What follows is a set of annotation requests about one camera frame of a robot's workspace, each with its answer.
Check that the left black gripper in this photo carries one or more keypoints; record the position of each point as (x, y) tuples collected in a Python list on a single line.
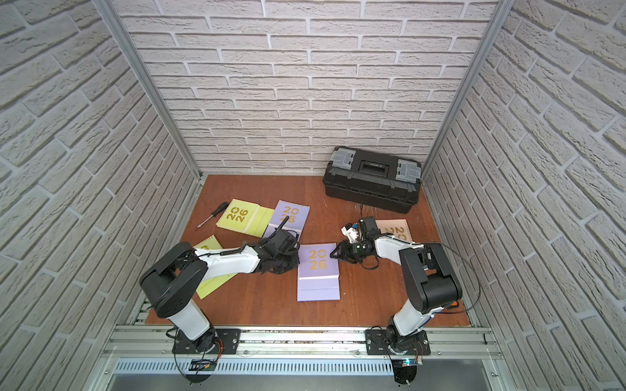
[(286, 257)]

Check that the beige calendar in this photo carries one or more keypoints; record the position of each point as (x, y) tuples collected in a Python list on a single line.
[(399, 228)]

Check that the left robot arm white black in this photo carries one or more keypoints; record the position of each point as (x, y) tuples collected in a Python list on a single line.
[(171, 283)]

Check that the black grey toolbox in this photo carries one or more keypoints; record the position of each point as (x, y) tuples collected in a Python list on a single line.
[(375, 179)]

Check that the green calendar far left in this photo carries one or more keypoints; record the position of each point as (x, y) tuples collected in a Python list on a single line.
[(246, 218)]

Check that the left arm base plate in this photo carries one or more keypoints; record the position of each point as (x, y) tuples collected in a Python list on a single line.
[(214, 341)]

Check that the aluminium rail frame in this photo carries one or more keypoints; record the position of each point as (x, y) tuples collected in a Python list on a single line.
[(257, 342)]

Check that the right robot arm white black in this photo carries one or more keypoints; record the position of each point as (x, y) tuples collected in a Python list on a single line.
[(429, 278)]

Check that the purple calendar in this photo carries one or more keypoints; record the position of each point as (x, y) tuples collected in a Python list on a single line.
[(318, 273), (296, 213)]

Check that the green calendar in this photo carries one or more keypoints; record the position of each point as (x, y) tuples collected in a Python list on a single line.
[(246, 218), (209, 286)]

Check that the perforated metal grille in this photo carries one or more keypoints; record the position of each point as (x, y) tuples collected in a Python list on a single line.
[(256, 366)]

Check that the green calendar near left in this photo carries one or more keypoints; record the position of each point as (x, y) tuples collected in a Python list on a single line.
[(209, 286)]

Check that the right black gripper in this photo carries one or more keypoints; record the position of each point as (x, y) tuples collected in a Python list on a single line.
[(346, 253)]

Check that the black screwdriver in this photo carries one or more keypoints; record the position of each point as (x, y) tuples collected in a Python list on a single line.
[(220, 209)]

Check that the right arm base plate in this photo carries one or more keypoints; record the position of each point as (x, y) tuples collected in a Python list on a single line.
[(382, 341)]

